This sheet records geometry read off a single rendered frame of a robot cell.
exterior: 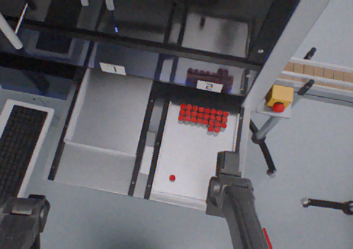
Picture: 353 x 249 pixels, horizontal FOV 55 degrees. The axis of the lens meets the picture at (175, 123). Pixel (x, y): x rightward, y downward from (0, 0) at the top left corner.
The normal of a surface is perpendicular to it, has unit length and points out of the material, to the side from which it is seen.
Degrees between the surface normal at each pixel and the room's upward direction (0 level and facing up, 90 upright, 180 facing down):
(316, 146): 0
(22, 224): 41
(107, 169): 0
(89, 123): 0
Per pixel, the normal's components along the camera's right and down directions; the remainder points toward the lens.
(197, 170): 0.03, -0.33
